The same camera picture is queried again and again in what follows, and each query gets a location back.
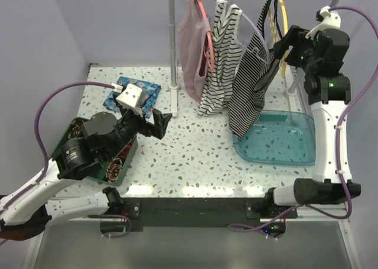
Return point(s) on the orange black rolled belt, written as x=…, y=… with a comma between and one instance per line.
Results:
x=128, y=150

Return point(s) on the lilac hanger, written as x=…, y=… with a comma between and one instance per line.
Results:
x=260, y=37

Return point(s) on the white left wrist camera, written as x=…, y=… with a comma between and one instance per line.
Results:
x=132, y=97

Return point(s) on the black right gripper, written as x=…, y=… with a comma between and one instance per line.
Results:
x=296, y=37

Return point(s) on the brown patterned rolled belt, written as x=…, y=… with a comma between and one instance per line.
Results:
x=113, y=170

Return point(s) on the pink hanger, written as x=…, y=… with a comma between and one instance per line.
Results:
x=196, y=42

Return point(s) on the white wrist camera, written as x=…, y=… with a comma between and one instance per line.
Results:
x=327, y=19
x=132, y=97

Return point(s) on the green compartment tray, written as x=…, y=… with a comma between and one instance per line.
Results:
x=99, y=177

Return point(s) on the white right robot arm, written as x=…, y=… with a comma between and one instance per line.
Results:
x=329, y=95

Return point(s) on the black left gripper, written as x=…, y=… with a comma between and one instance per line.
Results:
x=161, y=119

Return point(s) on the blue transparent plastic bin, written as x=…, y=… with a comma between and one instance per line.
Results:
x=279, y=137

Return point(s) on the blue floral folded cloth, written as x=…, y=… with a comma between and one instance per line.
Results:
x=152, y=92

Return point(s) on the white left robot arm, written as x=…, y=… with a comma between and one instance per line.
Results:
x=28, y=211

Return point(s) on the leopard rolled belt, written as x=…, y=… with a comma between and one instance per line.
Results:
x=75, y=129

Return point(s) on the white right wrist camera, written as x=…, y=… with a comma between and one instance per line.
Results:
x=327, y=19

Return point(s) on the pink tank top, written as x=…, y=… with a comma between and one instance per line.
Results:
x=194, y=82

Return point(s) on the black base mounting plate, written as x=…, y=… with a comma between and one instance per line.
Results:
x=194, y=212

